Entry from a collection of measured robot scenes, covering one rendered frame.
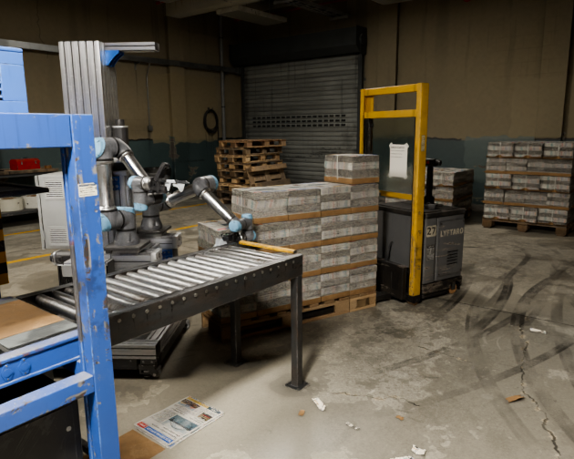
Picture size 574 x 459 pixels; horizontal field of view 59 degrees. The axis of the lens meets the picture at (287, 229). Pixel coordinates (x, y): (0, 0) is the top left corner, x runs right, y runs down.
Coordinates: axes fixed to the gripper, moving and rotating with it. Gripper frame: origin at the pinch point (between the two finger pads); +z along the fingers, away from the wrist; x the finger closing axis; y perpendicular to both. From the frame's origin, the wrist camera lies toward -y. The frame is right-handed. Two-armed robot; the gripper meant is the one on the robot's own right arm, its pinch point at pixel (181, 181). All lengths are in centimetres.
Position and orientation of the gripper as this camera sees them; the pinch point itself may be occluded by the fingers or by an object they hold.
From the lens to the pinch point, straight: 272.7
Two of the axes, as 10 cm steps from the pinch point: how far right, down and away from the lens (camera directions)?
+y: -0.6, 10.0, 0.8
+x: -4.7, 0.4, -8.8
